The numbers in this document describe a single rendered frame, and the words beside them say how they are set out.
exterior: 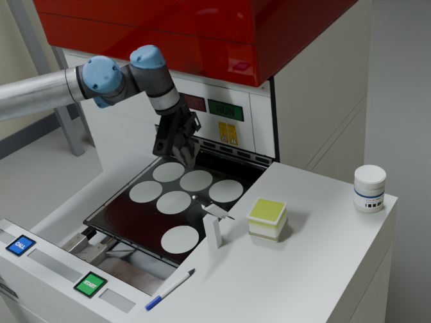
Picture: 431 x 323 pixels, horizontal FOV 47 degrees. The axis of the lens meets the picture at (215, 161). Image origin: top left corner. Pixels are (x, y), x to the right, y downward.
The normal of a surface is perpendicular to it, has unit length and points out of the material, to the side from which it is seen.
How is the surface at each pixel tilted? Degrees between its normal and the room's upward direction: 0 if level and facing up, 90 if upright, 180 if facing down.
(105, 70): 53
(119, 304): 0
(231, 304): 0
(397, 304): 0
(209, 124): 90
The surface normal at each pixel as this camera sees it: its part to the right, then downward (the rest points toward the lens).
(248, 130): -0.57, 0.55
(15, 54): 0.72, 0.33
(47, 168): -0.14, -0.79
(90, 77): 0.04, -0.03
